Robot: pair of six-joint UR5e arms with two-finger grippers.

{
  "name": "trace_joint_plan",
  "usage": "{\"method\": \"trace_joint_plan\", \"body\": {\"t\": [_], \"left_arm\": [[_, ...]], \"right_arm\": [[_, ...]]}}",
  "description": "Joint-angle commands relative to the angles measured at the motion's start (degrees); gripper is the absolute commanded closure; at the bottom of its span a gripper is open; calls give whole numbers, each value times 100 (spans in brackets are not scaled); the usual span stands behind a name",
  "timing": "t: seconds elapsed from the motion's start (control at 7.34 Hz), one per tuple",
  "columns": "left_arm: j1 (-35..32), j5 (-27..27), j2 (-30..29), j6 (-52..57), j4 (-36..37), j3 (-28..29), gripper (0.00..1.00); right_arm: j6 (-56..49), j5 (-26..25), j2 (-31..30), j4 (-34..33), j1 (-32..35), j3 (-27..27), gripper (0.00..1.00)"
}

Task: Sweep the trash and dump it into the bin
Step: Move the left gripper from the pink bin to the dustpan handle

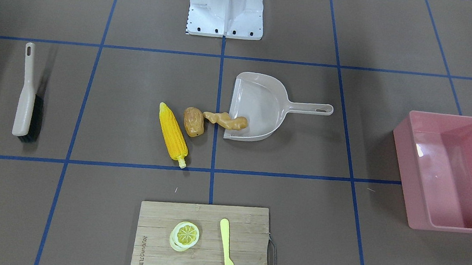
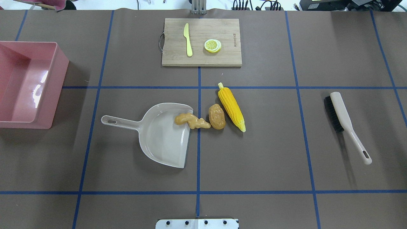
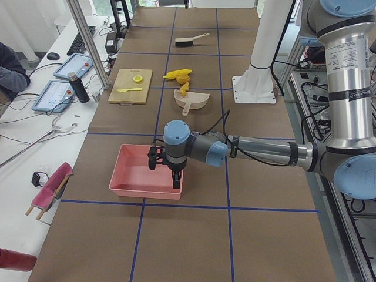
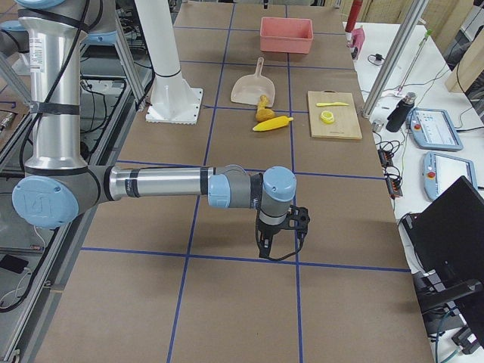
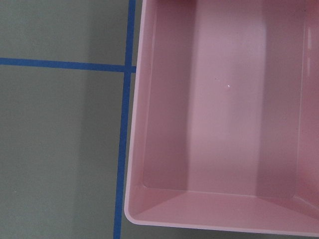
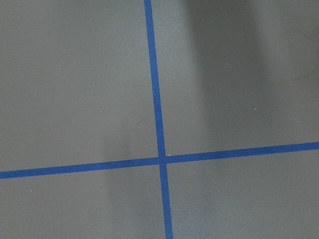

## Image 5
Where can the pink plastic bin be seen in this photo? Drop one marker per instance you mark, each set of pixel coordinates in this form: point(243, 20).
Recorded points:
point(225, 123)

